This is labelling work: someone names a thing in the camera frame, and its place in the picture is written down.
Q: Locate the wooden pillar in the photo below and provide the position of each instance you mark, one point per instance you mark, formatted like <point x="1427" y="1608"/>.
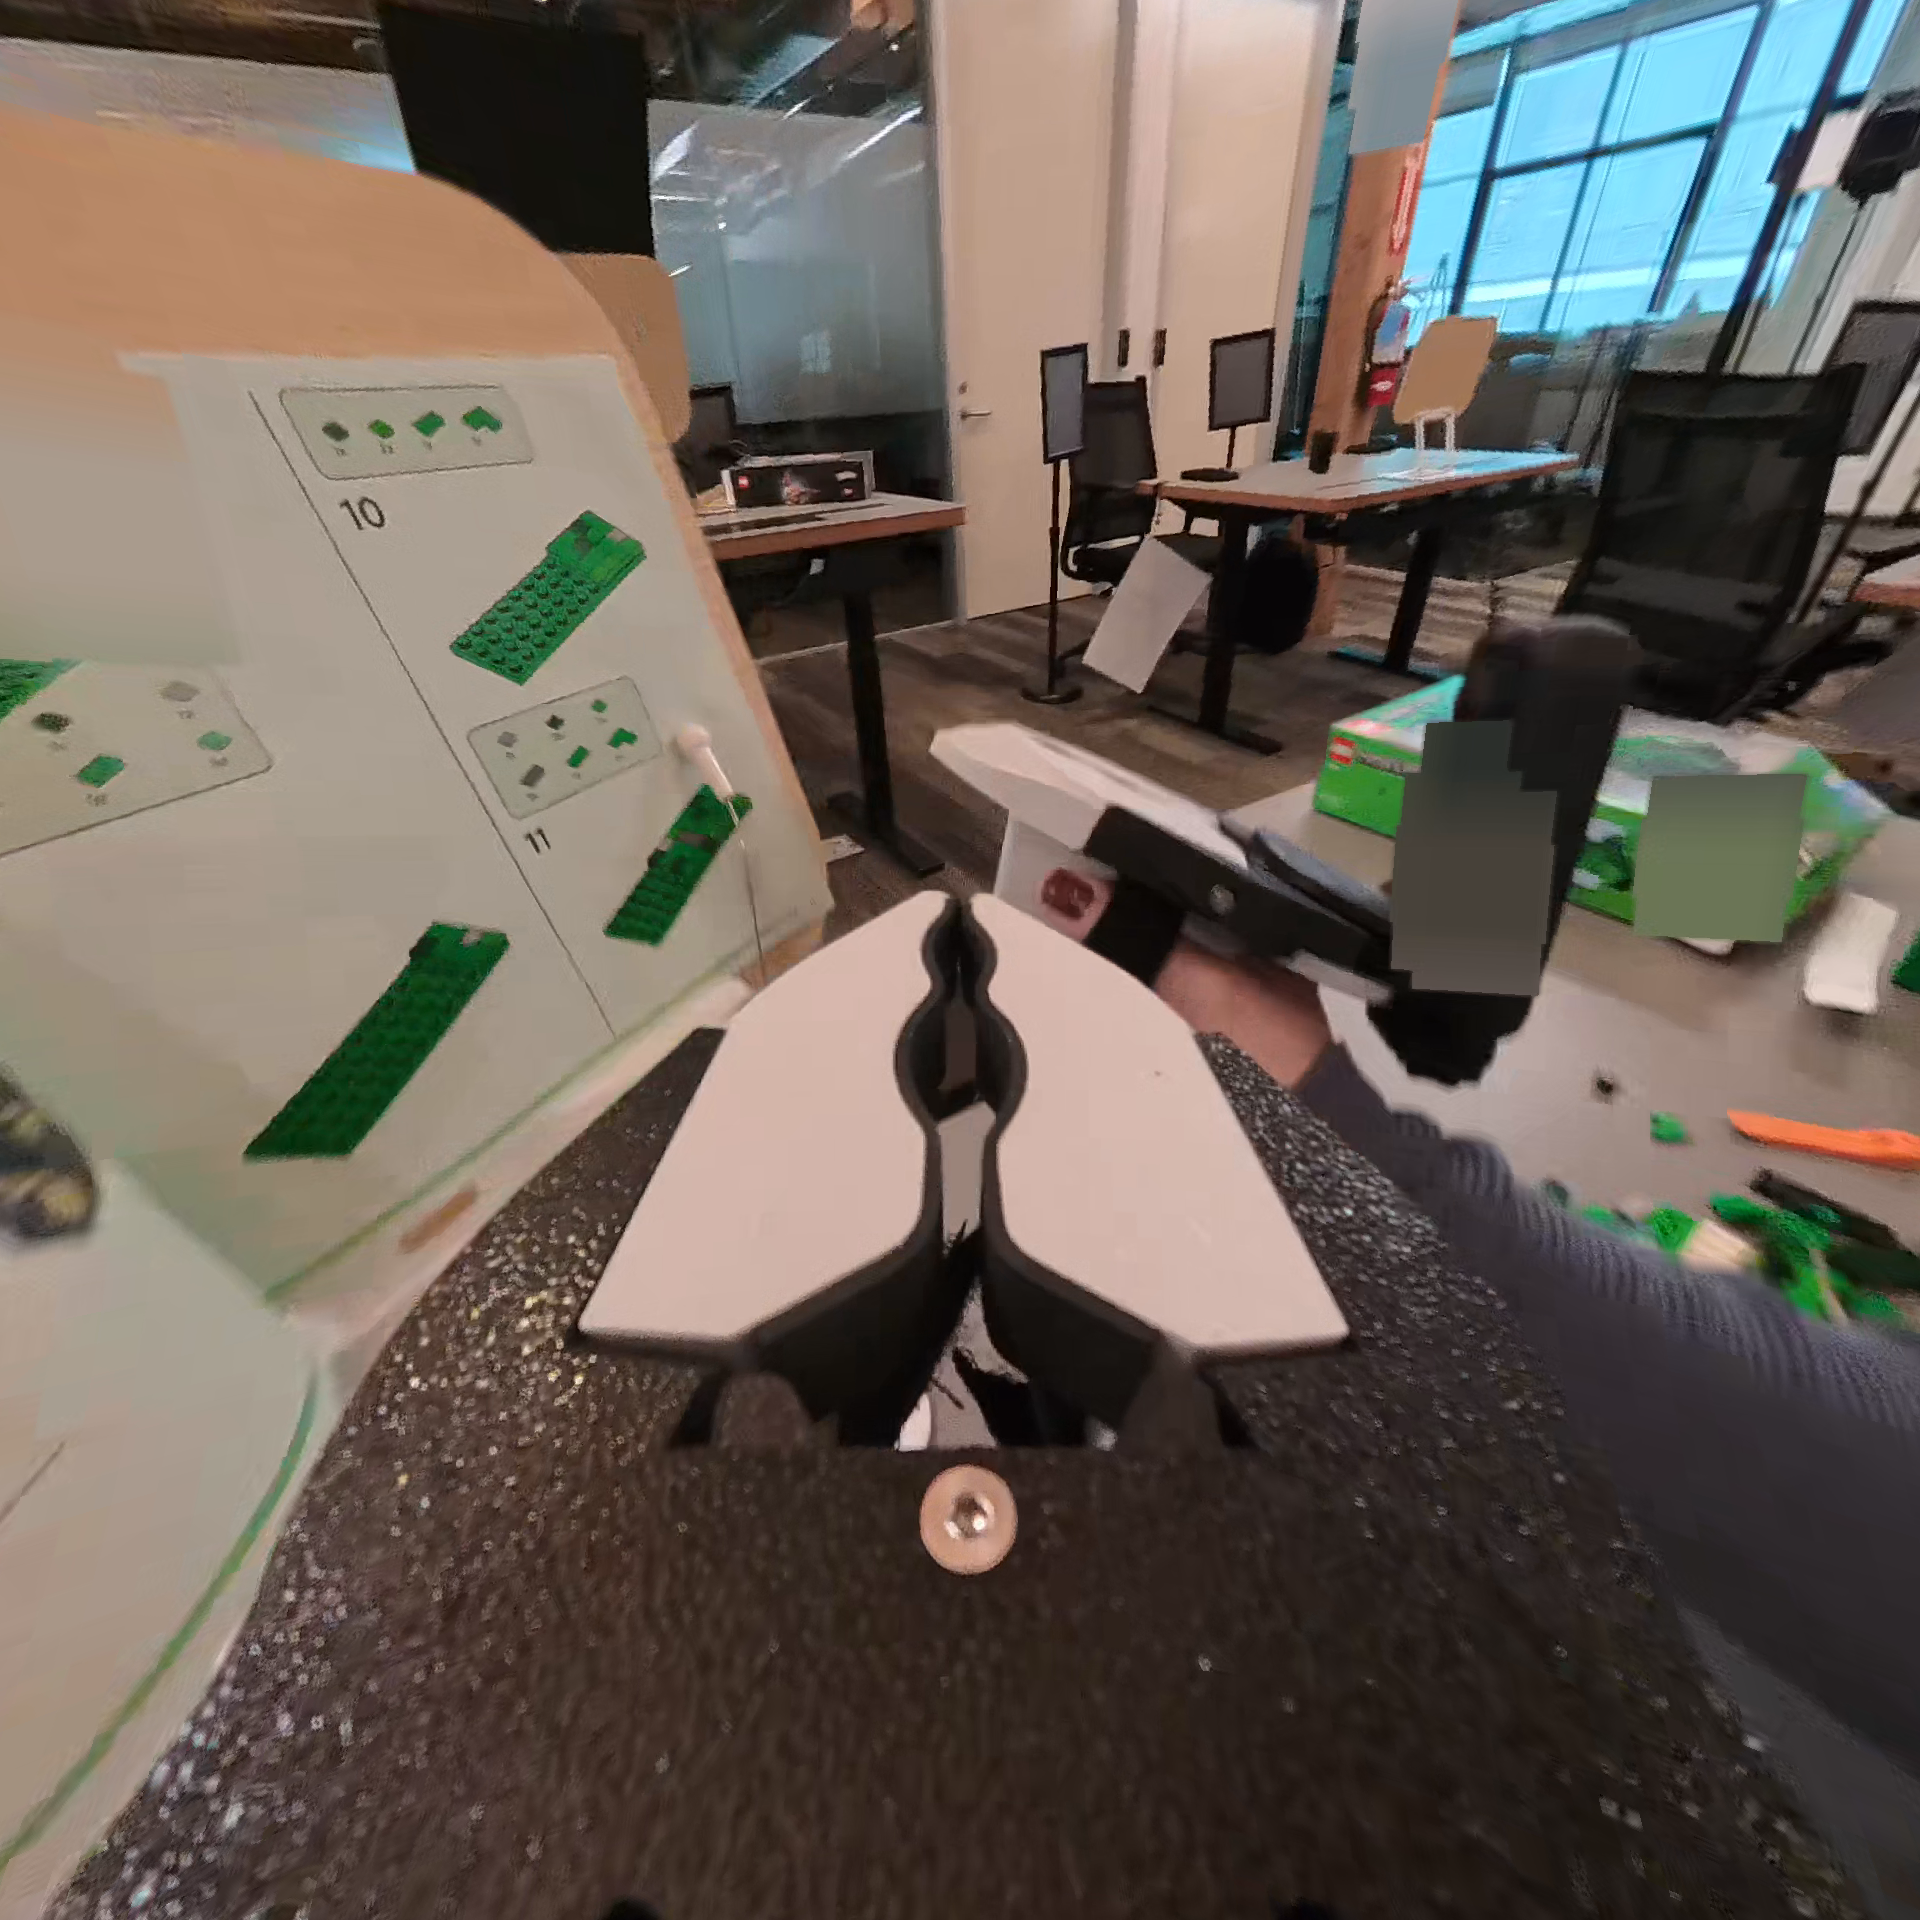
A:
<point x="1359" y="301"/>

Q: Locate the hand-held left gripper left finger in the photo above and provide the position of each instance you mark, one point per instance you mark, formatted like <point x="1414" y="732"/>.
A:
<point x="779" y="1171"/>

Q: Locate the wooden office desk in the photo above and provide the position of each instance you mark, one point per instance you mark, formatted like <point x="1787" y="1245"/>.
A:
<point x="1349" y="476"/>
<point x="840" y="523"/>

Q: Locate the black bag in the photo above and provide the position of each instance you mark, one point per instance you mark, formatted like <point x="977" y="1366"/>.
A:
<point x="1275" y="592"/>

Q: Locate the pile of green toy bricks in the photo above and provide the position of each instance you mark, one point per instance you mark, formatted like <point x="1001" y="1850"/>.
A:
<point x="1786" y="1245"/>

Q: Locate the person's right forearm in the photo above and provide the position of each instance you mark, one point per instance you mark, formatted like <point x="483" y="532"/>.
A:
<point x="1650" y="1349"/>

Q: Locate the dark toy box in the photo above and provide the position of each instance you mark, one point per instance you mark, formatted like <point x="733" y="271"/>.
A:
<point x="797" y="480"/>

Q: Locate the black tablet on stand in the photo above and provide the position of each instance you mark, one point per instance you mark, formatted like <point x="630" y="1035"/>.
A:
<point x="1062" y="399"/>
<point x="1241" y="382"/>

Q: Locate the person's right hand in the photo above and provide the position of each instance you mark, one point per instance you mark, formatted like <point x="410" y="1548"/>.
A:
<point x="1245" y="1004"/>

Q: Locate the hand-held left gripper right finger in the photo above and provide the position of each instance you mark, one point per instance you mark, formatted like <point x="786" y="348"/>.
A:
<point x="1155" y="1186"/>

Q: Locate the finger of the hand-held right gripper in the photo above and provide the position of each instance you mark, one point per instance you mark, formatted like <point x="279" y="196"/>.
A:
<point x="1049" y="780"/>

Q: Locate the black office chair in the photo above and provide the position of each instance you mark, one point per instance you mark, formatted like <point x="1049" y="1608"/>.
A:
<point x="1119" y="466"/>
<point x="1710" y="511"/>

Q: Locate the green toy box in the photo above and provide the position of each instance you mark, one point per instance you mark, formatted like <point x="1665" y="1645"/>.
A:
<point x="1382" y="780"/>

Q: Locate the orange brick separator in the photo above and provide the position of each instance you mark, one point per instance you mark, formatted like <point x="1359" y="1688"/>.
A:
<point x="1830" y="1143"/>

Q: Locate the black hanging panel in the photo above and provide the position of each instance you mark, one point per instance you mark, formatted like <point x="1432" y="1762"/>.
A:
<point x="511" y="120"/>

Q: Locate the red fire extinguisher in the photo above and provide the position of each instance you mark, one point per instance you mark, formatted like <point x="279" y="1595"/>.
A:
<point x="1389" y="347"/>

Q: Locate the building instruction booklet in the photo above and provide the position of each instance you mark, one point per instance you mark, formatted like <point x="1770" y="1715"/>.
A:
<point x="451" y="827"/>

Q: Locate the white leaning board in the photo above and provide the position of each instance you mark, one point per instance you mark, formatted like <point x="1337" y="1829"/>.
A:
<point x="1147" y="616"/>

